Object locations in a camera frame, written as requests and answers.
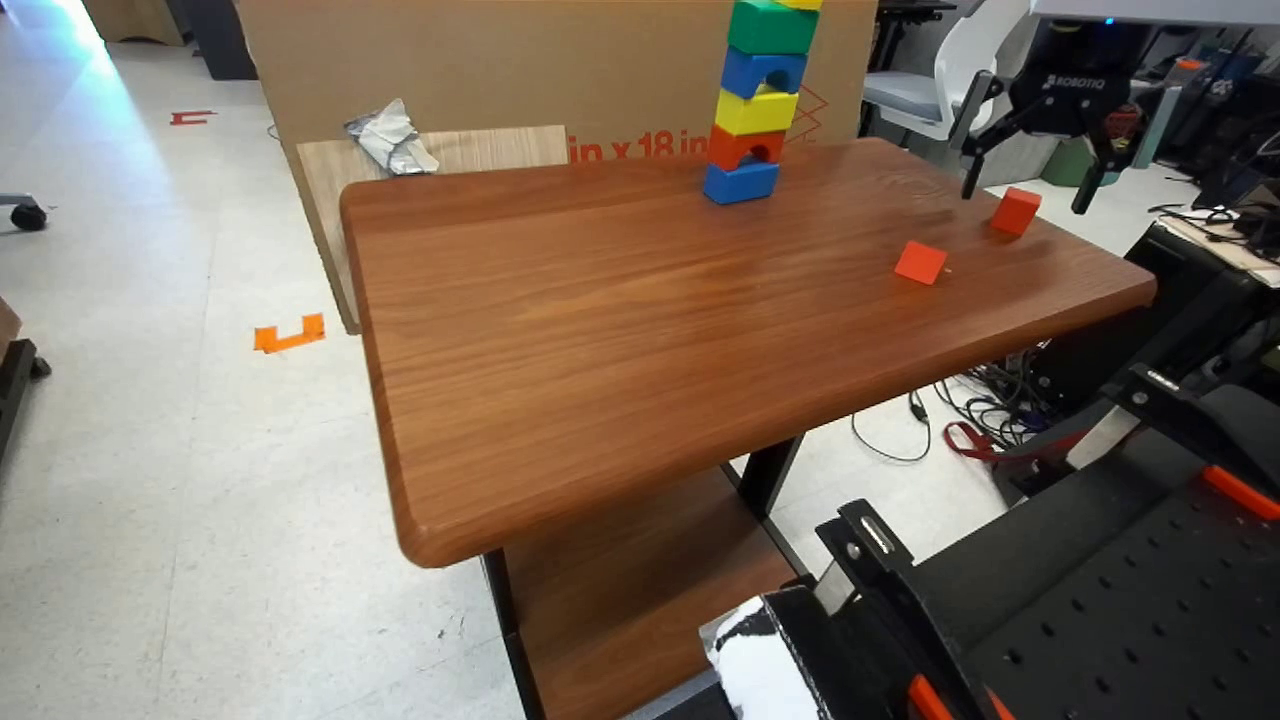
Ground yellow block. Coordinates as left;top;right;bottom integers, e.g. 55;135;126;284
716;93;800;135

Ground orange floor tape marker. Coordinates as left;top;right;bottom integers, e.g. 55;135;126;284
253;313;325;355

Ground large cardboard box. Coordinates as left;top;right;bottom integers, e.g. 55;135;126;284
233;0;883;171

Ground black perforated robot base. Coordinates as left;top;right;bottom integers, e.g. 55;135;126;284
796;384;1280;720

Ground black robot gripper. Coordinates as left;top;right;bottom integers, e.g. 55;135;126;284
960;20;1150;216

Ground black clamp right side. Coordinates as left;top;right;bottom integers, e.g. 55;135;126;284
991;363;1280;531

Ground black chair caster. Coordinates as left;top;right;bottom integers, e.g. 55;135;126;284
5;196;46;232

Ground green bin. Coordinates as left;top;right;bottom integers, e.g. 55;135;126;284
1044;135;1089;188

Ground grey white office chair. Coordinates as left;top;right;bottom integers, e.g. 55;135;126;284
860;0;1028;143

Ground crumpled white plastic bag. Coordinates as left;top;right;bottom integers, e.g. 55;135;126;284
342;101;440;174

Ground blue arch block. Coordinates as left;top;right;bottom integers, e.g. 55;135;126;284
718;53;809;101

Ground blue bottom block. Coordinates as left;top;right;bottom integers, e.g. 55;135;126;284
704;163;781;206

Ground green top block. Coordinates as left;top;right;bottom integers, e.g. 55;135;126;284
728;0;820;54

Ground black cables on floor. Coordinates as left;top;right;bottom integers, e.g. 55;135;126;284
846;366;1073;468

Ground wooden lower table shelf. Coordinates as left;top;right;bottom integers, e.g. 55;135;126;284
488;468;796;720

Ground orange rectangular block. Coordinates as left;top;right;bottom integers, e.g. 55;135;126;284
987;188;1041;241

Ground red arch block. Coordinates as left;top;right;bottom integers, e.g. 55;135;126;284
704;129;782;169

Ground black clamp orange handle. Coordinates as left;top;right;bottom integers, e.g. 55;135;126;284
814;498;1016;720

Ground orange triangular wedge block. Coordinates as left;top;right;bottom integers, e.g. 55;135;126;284
897;241;948;288

